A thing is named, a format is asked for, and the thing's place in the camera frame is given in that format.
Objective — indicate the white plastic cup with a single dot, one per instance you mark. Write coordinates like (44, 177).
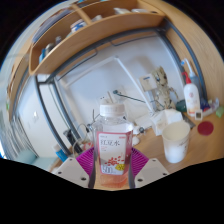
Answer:
(176, 143)

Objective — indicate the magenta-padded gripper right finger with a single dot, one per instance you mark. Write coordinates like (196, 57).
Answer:
(151, 170)

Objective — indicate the white tissue pack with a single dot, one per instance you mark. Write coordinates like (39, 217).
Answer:
(165, 121)

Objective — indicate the wooden shelf unit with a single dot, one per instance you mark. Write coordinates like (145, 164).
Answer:
(100, 30)

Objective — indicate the grey metal desk frame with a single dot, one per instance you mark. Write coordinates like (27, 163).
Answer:
(133, 34)

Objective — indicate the white thin-armed desk lamp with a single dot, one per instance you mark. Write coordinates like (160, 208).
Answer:
(116, 58)

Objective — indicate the tree creature figurine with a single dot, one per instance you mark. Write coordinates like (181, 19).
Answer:
(163, 90)

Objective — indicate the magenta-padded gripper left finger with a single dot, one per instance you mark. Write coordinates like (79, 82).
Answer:
(71, 170)

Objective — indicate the green cloth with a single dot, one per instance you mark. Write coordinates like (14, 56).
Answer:
(219, 112)

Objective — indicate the white pump bottle red top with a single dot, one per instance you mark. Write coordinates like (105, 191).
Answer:
(192, 98)

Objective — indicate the clear red-labelled drink bottle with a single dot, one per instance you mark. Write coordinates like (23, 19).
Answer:
(113, 146)

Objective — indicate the flat round red coaster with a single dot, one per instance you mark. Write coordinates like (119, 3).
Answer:
(205, 128)

